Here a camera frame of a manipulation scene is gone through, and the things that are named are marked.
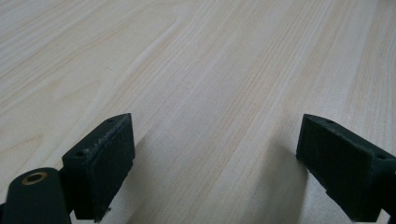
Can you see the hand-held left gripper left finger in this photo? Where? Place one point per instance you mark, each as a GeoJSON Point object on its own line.
{"type": "Point", "coordinates": [102, 168]}

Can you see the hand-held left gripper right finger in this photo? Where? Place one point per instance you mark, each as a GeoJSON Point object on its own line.
{"type": "Point", "coordinates": [345, 168]}

